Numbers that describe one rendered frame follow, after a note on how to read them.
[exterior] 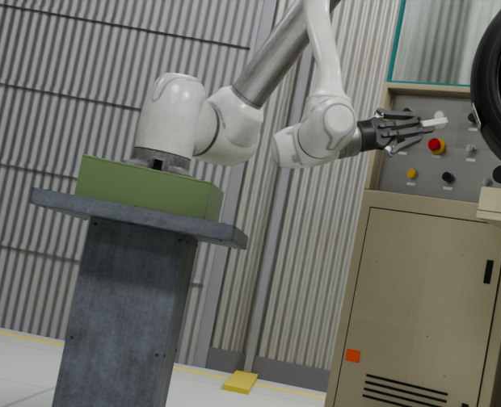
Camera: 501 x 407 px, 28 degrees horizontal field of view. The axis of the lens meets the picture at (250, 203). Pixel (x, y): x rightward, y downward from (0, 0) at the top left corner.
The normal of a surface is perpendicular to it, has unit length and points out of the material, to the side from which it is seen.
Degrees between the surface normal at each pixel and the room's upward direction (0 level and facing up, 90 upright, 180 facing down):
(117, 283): 90
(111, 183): 90
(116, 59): 90
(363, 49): 90
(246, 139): 121
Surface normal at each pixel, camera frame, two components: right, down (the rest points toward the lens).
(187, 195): -0.06, -0.09
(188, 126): 0.62, 0.11
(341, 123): 0.20, -0.04
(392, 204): -0.53, -0.17
